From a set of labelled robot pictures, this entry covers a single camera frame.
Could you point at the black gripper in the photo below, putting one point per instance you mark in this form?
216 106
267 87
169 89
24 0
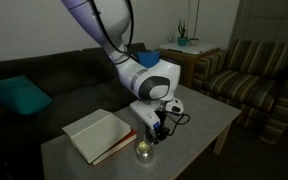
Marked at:
161 120

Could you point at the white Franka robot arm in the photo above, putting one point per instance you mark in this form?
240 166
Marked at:
134 73

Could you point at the glass candle jar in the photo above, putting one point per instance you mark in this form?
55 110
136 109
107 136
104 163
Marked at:
144 154

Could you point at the red hardcover book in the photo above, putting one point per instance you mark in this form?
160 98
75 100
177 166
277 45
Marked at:
125 140

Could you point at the small white wrist connector box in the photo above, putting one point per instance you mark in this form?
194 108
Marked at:
176 106

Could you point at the white hardcover book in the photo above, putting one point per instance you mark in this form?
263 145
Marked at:
99 136

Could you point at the wooden coffee table leg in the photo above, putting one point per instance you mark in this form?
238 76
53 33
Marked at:
222 140

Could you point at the wooden side table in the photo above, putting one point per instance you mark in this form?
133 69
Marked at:
187 66

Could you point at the blue throw cushion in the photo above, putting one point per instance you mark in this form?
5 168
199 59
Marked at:
149 58

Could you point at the white flat board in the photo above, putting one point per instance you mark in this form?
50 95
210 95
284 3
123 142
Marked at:
190 48

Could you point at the teal pot with plant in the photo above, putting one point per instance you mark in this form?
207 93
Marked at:
182 41

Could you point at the small white plant pot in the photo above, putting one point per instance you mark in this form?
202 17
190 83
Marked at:
194 42

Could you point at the striped armchair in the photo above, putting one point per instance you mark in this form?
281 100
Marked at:
247 86

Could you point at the dark grey fabric sofa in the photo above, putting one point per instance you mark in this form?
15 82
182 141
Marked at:
50 80

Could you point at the teal throw cushion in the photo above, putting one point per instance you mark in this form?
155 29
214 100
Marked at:
17 95

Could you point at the window blinds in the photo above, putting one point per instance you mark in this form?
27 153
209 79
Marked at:
270 20

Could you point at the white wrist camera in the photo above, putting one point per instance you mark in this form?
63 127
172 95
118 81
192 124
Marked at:
145 115

